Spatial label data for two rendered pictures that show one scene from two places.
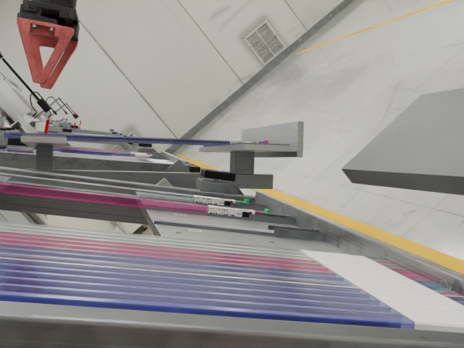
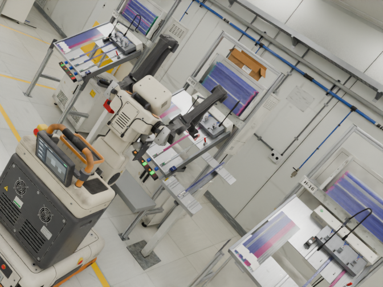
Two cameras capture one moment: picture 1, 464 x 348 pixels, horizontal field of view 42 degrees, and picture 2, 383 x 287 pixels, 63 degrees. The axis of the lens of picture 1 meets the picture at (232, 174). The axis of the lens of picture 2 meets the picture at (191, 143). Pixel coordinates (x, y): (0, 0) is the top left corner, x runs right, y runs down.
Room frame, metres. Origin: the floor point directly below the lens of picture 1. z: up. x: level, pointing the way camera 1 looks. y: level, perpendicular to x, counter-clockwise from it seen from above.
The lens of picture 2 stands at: (2.31, -1.93, 1.74)
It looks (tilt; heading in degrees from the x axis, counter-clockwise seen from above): 16 degrees down; 125
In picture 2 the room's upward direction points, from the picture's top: 37 degrees clockwise
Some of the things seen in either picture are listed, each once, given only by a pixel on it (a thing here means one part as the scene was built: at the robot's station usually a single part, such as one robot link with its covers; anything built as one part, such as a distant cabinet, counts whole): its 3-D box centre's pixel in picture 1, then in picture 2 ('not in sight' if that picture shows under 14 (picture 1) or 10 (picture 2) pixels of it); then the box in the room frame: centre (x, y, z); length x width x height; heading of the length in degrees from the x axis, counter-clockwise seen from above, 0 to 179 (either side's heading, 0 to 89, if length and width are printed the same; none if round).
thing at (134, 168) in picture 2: not in sight; (161, 180); (0.55, 0.59, 0.31); 0.70 x 0.65 x 0.62; 7
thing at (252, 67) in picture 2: not in sight; (253, 65); (0.48, 0.76, 1.82); 0.68 x 0.30 x 0.20; 7
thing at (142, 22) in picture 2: not in sight; (122, 60); (-0.90, 0.44, 0.95); 1.35 x 0.82 x 1.90; 97
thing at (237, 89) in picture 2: not in sight; (229, 89); (0.62, 0.47, 1.52); 0.51 x 0.13 x 0.27; 7
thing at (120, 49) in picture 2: not in sight; (98, 76); (-0.86, 0.24, 0.66); 1.01 x 0.73 x 1.31; 97
